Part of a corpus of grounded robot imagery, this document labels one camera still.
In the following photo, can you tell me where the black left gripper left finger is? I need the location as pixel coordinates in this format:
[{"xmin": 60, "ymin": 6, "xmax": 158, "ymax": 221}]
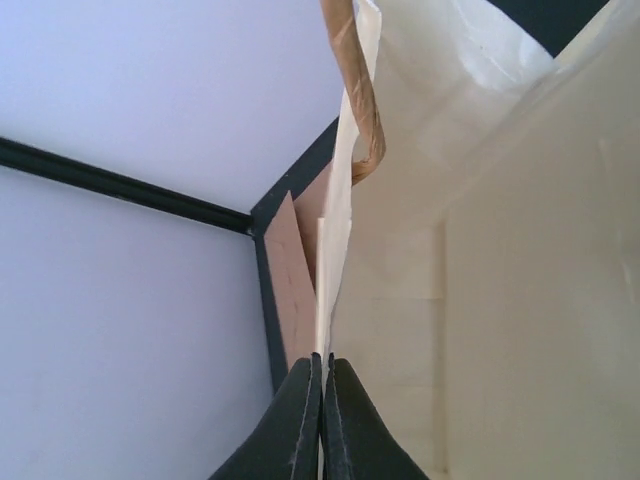
[{"xmin": 211, "ymin": 353, "xmax": 322, "ymax": 480}]

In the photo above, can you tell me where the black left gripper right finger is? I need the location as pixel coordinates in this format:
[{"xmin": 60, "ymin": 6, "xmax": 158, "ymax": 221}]
[{"xmin": 322, "ymin": 356, "xmax": 428, "ymax": 480}]

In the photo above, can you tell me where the cream paper bag with handles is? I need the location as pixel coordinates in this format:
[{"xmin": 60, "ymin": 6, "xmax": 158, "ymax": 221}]
[{"xmin": 317, "ymin": 1, "xmax": 639, "ymax": 479}]

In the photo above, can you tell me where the flat brown paper bag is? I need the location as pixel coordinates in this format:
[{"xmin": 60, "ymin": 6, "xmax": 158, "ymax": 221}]
[{"xmin": 265, "ymin": 166, "xmax": 331, "ymax": 367}]

